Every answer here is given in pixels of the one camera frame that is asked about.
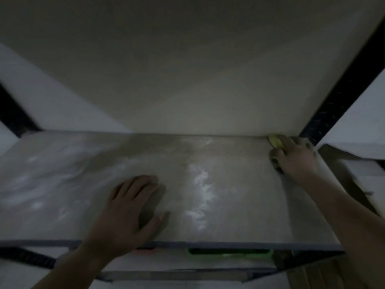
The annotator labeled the brown cardboard box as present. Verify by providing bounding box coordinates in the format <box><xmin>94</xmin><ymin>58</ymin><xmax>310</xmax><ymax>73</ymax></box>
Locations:
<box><xmin>285</xmin><ymin>255</ymin><xmax>363</xmax><ymax>289</ymax></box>

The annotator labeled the person's left forearm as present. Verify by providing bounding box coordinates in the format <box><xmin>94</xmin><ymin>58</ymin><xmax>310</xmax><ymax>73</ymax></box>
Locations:
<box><xmin>31</xmin><ymin>241</ymin><xmax>121</xmax><ymax>289</ymax></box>

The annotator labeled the grey lower shelf board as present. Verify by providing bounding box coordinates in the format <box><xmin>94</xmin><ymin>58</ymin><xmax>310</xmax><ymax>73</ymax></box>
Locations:
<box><xmin>98</xmin><ymin>267</ymin><xmax>279</xmax><ymax>284</ymax></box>

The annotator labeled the person's left hand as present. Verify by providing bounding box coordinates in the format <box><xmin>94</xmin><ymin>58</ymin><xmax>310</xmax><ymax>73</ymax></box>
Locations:
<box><xmin>85</xmin><ymin>175</ymin><xmax>171</xmax><ymax>258</ymax></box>

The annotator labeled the green plastic item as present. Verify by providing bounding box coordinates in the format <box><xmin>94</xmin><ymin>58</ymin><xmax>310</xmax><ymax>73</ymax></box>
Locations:
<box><xmin>188</xmin><ymin>248</ymin><xmax>274</xmax><ymax>260</ymax></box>

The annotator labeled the black perforated shelf post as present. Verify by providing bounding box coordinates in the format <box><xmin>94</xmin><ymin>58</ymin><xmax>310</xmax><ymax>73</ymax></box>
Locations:
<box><xmin>0</xmin><ymin>83</ymin><xmax>42</xmax><ymax>138</ymax></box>
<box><xmin>299</xmin><ymin>17</ymin><xmax>385</xmax><ymax>147</ymax></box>

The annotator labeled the person's right hand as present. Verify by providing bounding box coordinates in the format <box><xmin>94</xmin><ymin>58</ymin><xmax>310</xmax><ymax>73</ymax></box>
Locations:
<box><xmin>270</xmin><ymin>135</ymin><xmax>320</xmax><ymax>179</ymax></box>

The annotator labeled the black perforated shelf brace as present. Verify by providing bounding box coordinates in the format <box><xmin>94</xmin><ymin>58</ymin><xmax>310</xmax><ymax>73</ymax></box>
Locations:
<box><xmin>0</xmin><ymin>247</ymin><xmax>57</xmax><ymax>270</ymax></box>

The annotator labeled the yellow sponge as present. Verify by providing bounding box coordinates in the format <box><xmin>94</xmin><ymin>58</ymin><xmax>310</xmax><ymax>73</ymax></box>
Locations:
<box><xmin>268</xmin><ymin>134</ymin><xmax>286</xmax><ymax>149</ymax></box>

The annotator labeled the grey shelf board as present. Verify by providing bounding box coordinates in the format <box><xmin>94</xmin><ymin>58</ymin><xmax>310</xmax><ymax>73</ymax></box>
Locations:
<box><xmin>0</xmin><ymin>130</ymin><xmax>345</xmax><ymax>252</ymax></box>
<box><xmin>98</xmin><ymin>267</ymin><xmax>279</xmax><ymax>284</ymax></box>

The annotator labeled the person's right forearm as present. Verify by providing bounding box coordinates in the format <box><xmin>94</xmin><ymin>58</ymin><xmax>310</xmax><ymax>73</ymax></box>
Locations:
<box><xmin>293</xmin><ymin>168</ymin><xmax>385</xmax><ymax>289</ymax></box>

